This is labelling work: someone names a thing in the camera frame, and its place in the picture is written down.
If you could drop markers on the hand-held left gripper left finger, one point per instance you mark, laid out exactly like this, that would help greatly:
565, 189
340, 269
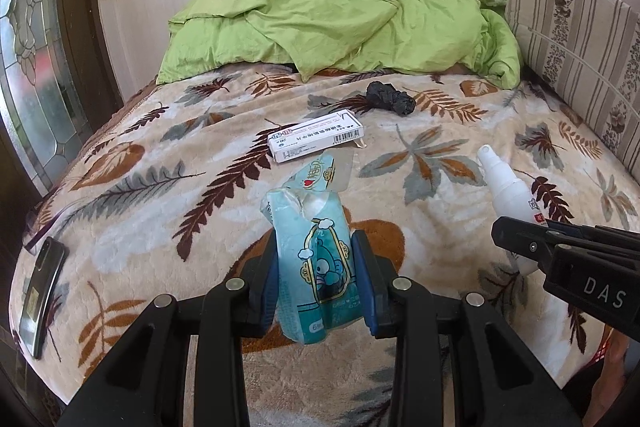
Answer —
267, 294

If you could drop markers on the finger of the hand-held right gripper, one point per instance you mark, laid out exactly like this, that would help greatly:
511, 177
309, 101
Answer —
525, 242

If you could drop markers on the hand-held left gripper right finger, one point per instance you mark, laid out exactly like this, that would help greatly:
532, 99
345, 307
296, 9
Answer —
371, 299

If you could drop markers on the light blue tissue packet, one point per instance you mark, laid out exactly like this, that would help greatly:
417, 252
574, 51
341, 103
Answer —
310, 252

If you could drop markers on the white spray bottle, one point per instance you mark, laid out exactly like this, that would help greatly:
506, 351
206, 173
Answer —
502, 184

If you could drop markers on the person's right forearm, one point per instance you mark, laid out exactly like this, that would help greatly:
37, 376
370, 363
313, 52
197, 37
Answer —
614, 372

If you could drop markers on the beige leaf-printed blanket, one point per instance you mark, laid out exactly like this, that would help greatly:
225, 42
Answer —
165, 207

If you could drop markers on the white medicine box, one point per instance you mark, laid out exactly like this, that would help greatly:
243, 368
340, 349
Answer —
315, 139

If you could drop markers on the black plastic bag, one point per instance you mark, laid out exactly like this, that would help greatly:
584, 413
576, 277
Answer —
390, 97

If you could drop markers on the striped beige pillow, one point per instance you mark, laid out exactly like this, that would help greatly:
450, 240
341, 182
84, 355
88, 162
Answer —
575, 47

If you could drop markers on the black smartphone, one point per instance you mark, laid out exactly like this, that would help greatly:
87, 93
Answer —
42, 297

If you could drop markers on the green quilt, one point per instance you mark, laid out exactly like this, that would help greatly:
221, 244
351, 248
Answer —
325, 27

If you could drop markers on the patterned glass door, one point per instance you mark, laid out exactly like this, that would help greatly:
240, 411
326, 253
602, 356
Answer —
35, 72

